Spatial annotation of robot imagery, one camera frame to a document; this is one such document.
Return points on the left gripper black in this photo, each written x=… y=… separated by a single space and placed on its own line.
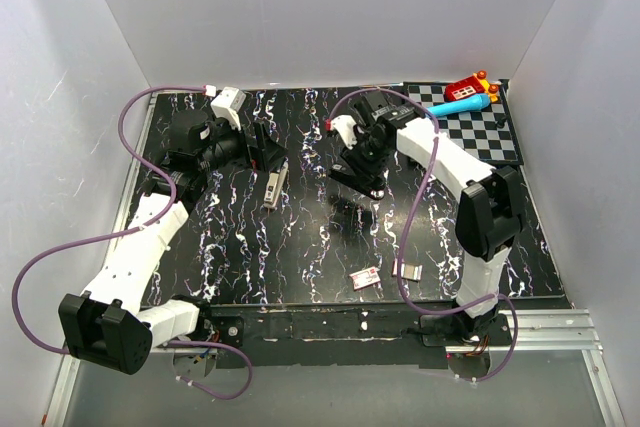
x=262 y=153

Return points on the blue toy marker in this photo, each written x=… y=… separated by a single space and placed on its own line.
x=473 y=103

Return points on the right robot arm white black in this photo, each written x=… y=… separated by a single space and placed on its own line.
x=490 y=213

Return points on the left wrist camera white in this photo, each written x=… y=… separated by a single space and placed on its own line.
x=227 y=104

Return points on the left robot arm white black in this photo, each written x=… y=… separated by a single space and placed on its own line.
x=107 y=324

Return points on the black stapler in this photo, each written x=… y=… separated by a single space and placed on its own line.
x=372 y=188

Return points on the red white staple box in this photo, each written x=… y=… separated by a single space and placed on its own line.
x=365 y=278

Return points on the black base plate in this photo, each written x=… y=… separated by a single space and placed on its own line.
x=351 y=334

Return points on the red toy block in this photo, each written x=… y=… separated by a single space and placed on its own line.
x=477 y=83

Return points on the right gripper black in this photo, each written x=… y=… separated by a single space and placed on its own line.
x=351 y=152

